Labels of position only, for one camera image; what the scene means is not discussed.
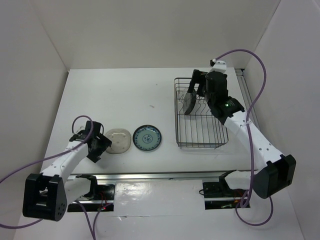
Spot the frosted square glass plate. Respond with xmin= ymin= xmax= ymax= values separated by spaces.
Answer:
xmin=104 ymin=128 xmax=132 ymax=155

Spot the clear textured glass plate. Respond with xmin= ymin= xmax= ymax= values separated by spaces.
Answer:
xmin=178 ymin=87 xmax=191 ymax=115

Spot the black round plate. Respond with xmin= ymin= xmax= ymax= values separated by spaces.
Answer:
xmin=183 ymin=88 xmax=197 ymax=115

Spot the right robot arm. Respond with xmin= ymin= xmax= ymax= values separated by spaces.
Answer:
xmin=185 ymin=69 xmax=297 ymax=199

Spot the blue patterned round plate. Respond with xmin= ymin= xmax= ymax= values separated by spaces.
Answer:
xmin=132 ymin=124 xmax=162 ymax=152

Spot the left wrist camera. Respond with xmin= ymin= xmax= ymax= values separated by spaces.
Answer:
xmin=75 ymin=126 xmax=87 ymax=136

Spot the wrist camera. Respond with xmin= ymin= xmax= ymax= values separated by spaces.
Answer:
xmin=209 ymin=58 xmax=227 ymax=74
xmin=75 ymin=126 xmax=87 ymax=136

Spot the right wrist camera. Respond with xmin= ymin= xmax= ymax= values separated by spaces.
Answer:
xmin=209 ymin=58 xmax=227 ymax=74

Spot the metal wire dish rack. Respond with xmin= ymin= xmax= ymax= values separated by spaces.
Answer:
xmin=174 ymin=77 xmax=229 ymax=149

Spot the front aluminium rail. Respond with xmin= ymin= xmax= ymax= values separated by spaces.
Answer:
xmin=67 ymin=170 xmax=251 ymax=182

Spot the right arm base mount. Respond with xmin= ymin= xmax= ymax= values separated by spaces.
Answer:
xmin=198 ymin=181 xmax=245 ymax=210

